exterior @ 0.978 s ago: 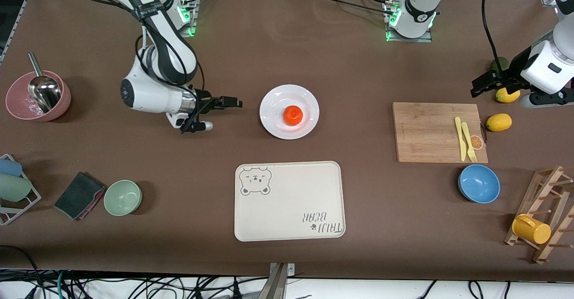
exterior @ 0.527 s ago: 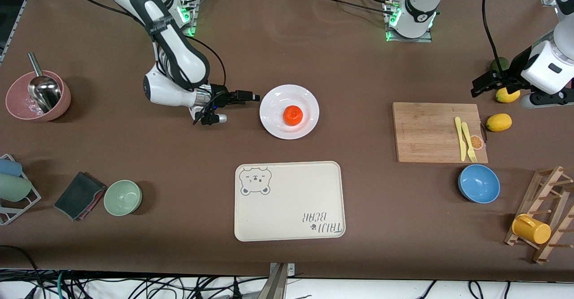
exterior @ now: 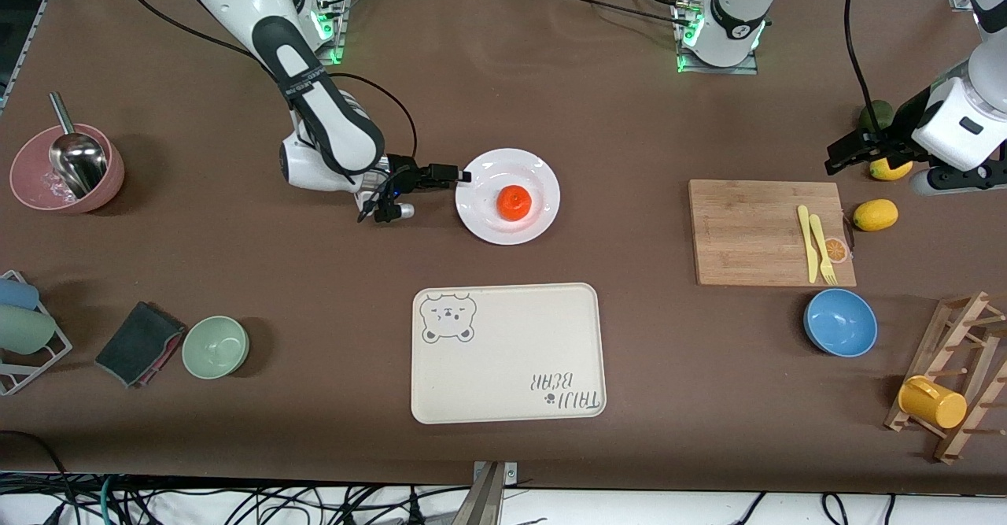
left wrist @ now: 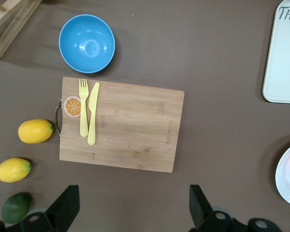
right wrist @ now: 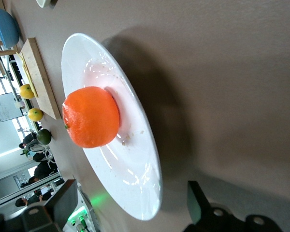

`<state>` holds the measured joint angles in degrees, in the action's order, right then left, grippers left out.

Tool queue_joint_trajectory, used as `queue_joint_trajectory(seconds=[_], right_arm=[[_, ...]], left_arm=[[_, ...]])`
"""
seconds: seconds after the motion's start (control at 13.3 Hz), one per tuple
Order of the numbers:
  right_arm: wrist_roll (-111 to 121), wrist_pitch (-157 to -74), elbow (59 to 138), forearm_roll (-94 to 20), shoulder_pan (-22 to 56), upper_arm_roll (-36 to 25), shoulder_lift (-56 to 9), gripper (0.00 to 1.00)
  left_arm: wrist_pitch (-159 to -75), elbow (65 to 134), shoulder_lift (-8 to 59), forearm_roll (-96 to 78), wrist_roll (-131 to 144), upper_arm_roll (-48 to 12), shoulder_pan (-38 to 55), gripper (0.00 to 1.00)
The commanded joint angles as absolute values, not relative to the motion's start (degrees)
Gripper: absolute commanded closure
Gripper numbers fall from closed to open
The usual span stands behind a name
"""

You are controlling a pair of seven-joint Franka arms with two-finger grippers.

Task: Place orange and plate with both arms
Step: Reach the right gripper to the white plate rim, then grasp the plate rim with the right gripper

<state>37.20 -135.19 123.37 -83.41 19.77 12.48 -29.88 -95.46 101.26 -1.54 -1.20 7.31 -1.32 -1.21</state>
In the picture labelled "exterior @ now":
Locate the white round plate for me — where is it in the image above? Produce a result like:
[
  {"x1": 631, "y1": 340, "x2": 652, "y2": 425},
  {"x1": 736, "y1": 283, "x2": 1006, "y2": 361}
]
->
[{"x1": 456, "y1": 148, "x2": 561, "y2": 246}]

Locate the orange tangerine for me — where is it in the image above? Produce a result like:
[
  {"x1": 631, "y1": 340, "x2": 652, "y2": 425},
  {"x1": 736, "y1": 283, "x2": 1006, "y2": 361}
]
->
[{"x1": 496, "y1": 185, "x2": 533, "y2": 222}]

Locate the yellow lemon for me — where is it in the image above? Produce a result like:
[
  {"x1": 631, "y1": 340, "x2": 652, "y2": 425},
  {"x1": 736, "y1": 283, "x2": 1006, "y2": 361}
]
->
[
  {"x1": 869, "y1": 157, "x2": 914, "y2": 182},
  {"x1": 854, "y1": 199, "x2": 899, "y2": 232}
]

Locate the dark green avocado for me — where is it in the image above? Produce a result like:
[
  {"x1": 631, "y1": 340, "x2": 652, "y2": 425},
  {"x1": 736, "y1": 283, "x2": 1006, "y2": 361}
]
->
[{"x1": 858, "y1": 100, "x2": 894, "y2": 134}]

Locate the yellow plastic knife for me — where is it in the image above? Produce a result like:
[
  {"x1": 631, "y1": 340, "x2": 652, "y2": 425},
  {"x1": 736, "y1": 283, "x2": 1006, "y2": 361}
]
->
[{"x1": 797, "y1": 205, "x2": 820, "y2": 284}]

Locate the yellow plastic fork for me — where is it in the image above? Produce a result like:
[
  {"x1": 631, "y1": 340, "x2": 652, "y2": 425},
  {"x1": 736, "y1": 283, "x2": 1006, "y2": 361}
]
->
[{"x1": 810, "y1": 214, "x2": 838, "y2": 286}]

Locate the bamboo cutting board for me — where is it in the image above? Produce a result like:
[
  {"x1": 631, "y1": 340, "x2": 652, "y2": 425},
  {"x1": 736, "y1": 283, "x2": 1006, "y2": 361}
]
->
[{"x1": 688, "y1": 179, "x2": 858, "y2": 287}]

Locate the blue bowl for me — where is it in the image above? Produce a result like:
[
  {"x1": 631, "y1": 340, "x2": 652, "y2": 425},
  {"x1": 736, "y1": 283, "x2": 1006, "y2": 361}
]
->
[{"x1": 803, "y1": 288, "x2": 879, "y2": 358}]

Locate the beige bear print tray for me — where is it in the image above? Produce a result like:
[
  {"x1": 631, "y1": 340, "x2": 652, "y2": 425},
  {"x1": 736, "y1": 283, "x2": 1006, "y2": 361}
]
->
[{"x1": 411, "y1": 283, "x2": 607, "y2": 425}]

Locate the wooden cup rack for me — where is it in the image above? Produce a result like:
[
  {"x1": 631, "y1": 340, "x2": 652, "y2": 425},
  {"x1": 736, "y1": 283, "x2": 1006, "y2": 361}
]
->
[{"x1": 884, "y1": 291, "x2": 1007, "y2": 464}]

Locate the pale green bowl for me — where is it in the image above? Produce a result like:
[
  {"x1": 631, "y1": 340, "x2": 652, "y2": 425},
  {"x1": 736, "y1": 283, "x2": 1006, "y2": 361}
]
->
[{"x1": 182, "y1": 316, "x2": 250, "y2": 380}]

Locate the yellow mug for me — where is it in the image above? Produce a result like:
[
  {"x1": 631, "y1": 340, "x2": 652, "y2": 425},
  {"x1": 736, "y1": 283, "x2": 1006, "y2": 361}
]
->
[{"x1": 898, "y1": 375, "x2": 968, "y2": 430}]

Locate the pink cloth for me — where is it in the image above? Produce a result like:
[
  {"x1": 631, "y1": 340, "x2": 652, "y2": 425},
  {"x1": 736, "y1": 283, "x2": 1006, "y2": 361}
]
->
[{"x1": 134, "y1": 327, "x2": 188, "y2": 389}]

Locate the dark grey cloth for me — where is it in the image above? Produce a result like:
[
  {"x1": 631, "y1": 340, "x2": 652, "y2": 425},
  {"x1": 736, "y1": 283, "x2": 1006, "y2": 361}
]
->
[{"x1": 94, "y1": 301, "x2": 187, "y2": 388}]

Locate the pink bowl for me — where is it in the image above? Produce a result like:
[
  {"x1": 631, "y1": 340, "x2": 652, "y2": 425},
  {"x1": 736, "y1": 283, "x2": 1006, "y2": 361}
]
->
[{"x1": 9, "y1": 122, "x2": 126, "y2": 215}]

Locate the pale blue cup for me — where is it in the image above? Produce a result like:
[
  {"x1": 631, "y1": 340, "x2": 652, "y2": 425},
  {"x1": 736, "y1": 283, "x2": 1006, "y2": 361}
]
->
[{"x1": 0, "y1": 277, "x2": 40, "y2": 311}]

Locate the pale green cup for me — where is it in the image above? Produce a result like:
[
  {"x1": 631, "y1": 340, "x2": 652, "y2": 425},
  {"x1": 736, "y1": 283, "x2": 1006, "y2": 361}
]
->
[{"x1": 0, "y1": 305, "x2": 57, "y2": 355}]

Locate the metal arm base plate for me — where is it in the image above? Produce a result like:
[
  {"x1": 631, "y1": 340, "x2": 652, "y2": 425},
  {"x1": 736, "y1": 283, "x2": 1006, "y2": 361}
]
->
[
  {"x1": 677, "y1": 2, "x2": 758, "y2": 76},
  {"x1": 311, "y1": 0, "x2": 345, "y2": 65}
]

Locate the small metal table bracket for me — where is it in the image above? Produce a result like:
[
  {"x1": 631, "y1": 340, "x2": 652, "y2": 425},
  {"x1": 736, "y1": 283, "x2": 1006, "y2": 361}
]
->
[{"x1": 472, "y1": 462, "x2": 518, "y2": 485}]

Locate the black floor cable tangle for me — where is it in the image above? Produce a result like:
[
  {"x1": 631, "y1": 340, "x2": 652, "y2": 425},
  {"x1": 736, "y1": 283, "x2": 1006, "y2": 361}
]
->
[{"x1": 118, "y1": 476, "x2": 473, "y2": 525}]

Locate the white wire rack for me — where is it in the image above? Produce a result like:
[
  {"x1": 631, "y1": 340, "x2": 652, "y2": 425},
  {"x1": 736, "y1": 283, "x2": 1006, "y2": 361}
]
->
[{"x1": 0, "y1": 270, "x2": 73, "y2": 397}]

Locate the aluminium table edge rail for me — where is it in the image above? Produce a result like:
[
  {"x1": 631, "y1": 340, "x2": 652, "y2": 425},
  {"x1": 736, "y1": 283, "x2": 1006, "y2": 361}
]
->
[{"x1": 0, "y1": 0, "x2": 50, "y2": 110}]

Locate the green floor cable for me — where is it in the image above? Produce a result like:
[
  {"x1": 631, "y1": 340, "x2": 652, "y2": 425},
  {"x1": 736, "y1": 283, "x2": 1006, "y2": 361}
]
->
[{"x1": 98, "y1": 474, "x2": 119, "y2": 525}]

